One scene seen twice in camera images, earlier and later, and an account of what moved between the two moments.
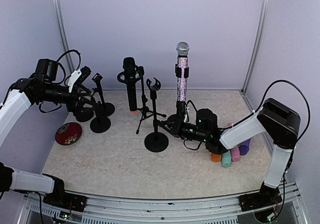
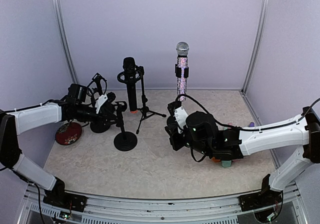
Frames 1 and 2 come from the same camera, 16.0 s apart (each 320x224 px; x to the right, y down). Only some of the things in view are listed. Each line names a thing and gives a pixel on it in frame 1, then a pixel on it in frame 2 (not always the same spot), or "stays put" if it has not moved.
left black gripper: x=71 y=107 to x=103 y=115
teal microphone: x=226 y=159 stays put
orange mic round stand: x=156 y=141 to x=124 y=141
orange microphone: x=216 y=157 stays put
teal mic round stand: x=100 y=124 stays put
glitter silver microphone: x=182 y=49 stays put
